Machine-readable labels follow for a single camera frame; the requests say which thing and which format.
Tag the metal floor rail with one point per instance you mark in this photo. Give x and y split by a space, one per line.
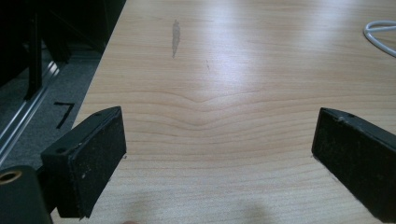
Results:
28 109

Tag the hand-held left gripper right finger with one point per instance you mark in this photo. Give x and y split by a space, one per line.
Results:
358 161

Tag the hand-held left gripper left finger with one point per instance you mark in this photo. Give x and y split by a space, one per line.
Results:
93 161

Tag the black metal stand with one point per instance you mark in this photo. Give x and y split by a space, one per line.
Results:
34 56

